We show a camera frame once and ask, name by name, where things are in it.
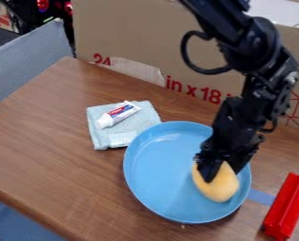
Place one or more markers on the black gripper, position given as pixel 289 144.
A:
pixel 233 141

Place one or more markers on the brown cardboard box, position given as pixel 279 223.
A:
pixel 141 30

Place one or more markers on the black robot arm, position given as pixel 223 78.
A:
pixel 249 43

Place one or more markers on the red plastic block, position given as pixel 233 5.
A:
pixel 283 213

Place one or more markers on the white toothpaste tube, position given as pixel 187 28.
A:
pixel 123 111

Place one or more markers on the yellow ball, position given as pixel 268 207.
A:
pixel 224 185

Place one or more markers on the black machine with lights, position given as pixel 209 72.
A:
pixel 28 14

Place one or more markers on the blue plate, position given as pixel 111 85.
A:
pixel 156 167

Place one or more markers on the light blue folded cloth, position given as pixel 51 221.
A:
pixel 124 128

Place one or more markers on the blue tape strip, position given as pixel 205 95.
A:
pixel 260 197

